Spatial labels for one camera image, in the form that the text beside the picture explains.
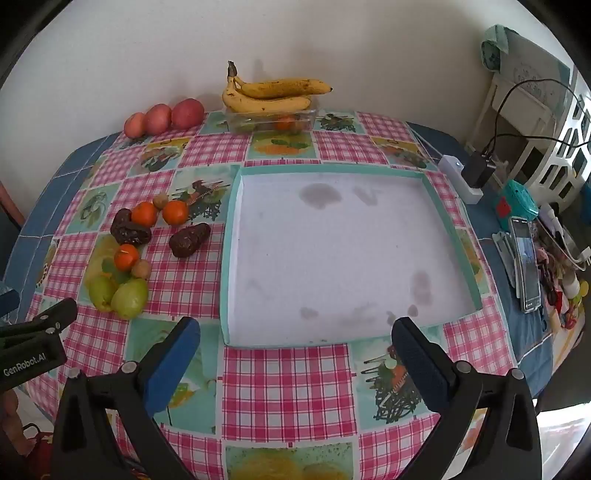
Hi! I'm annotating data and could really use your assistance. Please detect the large green mango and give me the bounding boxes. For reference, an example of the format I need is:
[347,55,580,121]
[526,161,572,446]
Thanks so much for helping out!
[111,278,149,319]

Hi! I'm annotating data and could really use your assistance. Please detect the white printed box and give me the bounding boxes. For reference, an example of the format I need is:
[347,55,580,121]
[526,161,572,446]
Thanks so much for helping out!
[505,28,573,107]

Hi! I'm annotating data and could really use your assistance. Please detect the teal plastic device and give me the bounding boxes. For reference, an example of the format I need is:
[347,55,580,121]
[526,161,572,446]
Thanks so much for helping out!
[496,179,540,229]

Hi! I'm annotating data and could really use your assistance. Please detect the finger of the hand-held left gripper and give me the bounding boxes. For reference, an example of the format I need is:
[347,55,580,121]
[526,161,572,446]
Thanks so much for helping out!
[0,298,78,343]

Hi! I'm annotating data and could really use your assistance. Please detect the white shelf rack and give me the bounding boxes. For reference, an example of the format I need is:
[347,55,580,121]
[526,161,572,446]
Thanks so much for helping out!
[466,69,591,206]

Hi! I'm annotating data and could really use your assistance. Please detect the teal cloth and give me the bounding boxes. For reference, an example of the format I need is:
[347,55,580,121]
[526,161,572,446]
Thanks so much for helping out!
[480,24,518,75]

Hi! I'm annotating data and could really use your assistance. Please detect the black cable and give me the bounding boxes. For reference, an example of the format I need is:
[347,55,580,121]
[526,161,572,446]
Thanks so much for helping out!
[480,78,591,158]

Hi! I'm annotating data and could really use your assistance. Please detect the orange tangerine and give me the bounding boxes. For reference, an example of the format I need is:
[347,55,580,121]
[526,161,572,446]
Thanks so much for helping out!
[163,200,190,226]
[131,202,159,228]
[114,244,140,271]

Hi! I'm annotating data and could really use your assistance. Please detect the dark brown wrinkled avocado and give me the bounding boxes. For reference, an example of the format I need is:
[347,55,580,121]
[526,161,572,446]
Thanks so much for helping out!
[121,225,152,246]
[168,222,212,258]
[111,209,136,241]

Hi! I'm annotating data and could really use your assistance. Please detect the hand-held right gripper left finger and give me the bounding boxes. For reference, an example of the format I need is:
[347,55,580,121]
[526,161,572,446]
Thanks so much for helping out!
[51,316,201,480]

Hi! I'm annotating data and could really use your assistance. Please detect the white tray with teal rim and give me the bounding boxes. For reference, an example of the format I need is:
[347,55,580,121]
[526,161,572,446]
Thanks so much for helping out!
[221,166,482,347]

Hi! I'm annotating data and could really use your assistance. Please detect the pile of colourful small items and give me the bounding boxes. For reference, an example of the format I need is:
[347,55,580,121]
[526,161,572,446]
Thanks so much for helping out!
[536,217,591,329]

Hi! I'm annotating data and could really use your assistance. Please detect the clear plastic container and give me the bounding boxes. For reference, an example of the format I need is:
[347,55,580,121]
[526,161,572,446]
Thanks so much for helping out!
[224,104,319,134]

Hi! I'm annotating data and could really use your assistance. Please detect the white power strip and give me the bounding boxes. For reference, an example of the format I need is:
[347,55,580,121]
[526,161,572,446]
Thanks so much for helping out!
[438,155,483,205]

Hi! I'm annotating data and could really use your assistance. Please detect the red potato right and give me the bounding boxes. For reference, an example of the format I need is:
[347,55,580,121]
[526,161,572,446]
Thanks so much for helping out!
[171,98,205,131]

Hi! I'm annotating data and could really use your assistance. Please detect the checked fruit print tablecloth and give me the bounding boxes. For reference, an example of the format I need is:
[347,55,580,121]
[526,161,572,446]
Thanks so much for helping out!
[23,108,513,480]

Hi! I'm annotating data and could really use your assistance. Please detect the smartphone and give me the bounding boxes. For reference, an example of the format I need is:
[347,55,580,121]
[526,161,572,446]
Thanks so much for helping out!
[508,216,542,313]

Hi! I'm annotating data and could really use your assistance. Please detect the yellow spotted banana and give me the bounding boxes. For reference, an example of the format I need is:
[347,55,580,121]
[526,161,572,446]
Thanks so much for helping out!
[228,60,334,99]
[222,76,312,114]

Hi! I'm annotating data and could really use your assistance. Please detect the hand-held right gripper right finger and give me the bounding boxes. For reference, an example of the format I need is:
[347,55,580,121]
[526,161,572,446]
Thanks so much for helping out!
[392,316,543,480]

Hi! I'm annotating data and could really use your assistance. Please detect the red potato left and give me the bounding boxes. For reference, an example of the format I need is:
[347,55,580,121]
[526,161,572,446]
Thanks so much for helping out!
[124,113,147,139]

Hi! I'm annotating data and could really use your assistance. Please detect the red potato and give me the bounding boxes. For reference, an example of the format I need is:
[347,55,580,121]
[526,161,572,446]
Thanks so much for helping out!
[171,98,205,131]
[144,104,173,136]
[124,113,147,139]

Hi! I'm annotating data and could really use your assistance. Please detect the person's left hand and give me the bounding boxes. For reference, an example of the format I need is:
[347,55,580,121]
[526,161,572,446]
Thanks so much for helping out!
[0,392,28,457]

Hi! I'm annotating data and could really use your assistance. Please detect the red potato middle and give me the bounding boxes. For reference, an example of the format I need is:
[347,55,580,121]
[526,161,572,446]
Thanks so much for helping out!
[144,104,173,136]

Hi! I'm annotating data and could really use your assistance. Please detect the black charger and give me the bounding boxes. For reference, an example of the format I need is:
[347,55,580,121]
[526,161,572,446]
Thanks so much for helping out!
[462,151,497,189]

